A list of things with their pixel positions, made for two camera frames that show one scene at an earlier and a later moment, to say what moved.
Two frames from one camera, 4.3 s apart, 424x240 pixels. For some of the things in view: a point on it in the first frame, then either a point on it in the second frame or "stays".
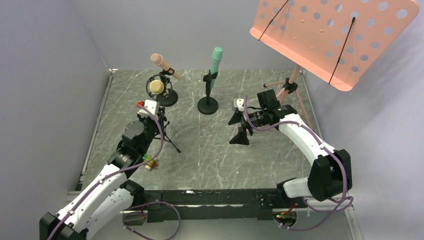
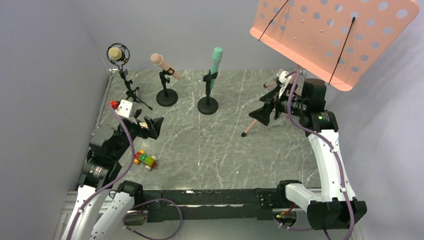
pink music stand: [340, 41] stays
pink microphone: [157, 60] stays
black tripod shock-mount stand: [167, 90] -> [119, 53]
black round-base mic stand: [172, 97] stays
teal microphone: [216, 58] stays
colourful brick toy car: [152, 164] stays
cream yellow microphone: [156, 86] -> [115, 53]
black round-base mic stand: [208, 105] stays
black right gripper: [245, 122] -> [273, 104]
